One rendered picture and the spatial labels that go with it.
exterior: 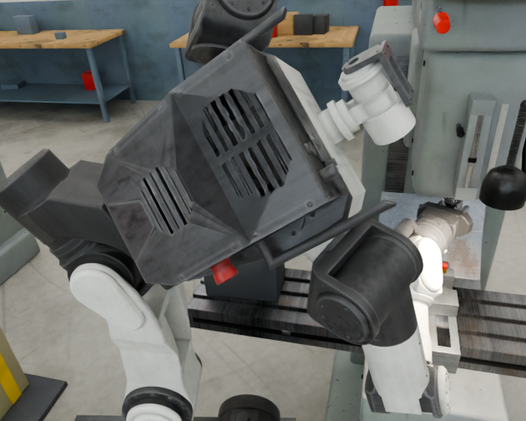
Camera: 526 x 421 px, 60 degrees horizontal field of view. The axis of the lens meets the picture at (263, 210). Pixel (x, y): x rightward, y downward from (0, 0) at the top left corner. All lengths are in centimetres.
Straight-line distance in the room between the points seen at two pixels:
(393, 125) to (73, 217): 48
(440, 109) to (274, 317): 71
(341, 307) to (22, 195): 49
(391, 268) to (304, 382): 171
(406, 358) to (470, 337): 62
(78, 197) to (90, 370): 191
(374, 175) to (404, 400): 90
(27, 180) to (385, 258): 53
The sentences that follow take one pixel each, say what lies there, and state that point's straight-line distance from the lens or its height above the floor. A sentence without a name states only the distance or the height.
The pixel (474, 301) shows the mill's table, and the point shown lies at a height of 90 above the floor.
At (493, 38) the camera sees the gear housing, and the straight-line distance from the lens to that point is 91.
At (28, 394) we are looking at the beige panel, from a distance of 258.
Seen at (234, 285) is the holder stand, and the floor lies 96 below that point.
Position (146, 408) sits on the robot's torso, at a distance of 99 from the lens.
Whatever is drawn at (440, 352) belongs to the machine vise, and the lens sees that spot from 119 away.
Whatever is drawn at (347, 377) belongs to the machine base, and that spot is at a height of 20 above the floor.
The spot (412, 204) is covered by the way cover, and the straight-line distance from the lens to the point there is 158.
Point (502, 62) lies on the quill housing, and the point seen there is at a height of 161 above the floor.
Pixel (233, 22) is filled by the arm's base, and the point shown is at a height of 173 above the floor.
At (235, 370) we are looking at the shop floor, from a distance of 238.
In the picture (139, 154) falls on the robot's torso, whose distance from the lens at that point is 60.
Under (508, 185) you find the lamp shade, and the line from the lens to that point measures 85.
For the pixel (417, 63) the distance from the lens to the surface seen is 114.
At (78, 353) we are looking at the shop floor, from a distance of 268.
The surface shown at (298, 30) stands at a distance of 485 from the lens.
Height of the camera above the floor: 184
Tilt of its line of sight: 32 degrees down
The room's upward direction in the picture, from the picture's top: 4 degrees counter-clockwise
